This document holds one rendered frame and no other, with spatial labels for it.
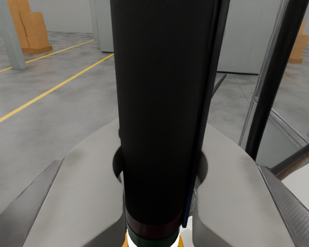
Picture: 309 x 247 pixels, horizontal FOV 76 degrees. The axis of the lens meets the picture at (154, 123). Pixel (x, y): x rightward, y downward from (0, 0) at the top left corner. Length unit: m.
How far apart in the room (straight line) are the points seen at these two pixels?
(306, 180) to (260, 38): 5.39
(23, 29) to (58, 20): 6.26
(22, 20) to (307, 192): 8.36
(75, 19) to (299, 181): 13.80
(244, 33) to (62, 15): 11.11
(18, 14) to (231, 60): 6.74
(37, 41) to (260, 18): 6.79
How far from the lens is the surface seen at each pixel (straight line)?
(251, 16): 5.71
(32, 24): 8.25
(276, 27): 1.51
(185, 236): 0.20
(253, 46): 5.82
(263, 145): 1.48
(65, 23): 14.37
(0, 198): 2.37
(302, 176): 0.55
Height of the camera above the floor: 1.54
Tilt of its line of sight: 31 degrees down
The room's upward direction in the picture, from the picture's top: 2 degrees clockwise
